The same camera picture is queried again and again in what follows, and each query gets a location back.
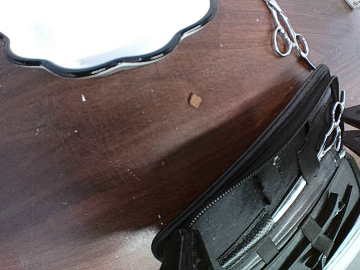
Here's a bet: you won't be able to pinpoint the black zip tool case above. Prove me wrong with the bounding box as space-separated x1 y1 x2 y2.
152 64 359 269

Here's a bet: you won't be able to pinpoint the silver scissors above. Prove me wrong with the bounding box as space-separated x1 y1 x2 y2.
272 89 347 223
264 0 316 70

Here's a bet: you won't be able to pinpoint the white scalloped bowl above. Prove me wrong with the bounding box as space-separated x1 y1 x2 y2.
1 1 217 79

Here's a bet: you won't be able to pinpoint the white patterned mug yellow inside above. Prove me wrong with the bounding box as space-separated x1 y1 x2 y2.
345 0 360 10

